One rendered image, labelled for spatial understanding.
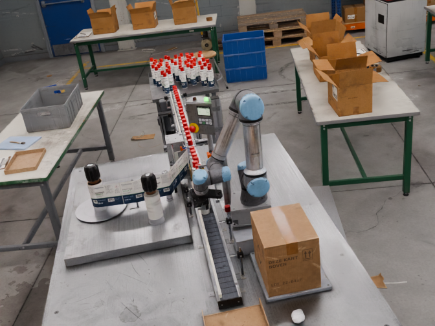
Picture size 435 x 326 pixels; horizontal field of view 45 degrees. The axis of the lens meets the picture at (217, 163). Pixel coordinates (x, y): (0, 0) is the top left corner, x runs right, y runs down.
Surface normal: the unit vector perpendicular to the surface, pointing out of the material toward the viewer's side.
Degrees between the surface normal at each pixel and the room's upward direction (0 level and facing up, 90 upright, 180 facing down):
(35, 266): 0
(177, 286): 0
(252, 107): 79
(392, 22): 90
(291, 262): 90
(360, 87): 92
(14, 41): 90
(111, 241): 0
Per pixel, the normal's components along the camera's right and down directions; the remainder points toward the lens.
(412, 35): 0.17, 0.43
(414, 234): -0.12, -0.88
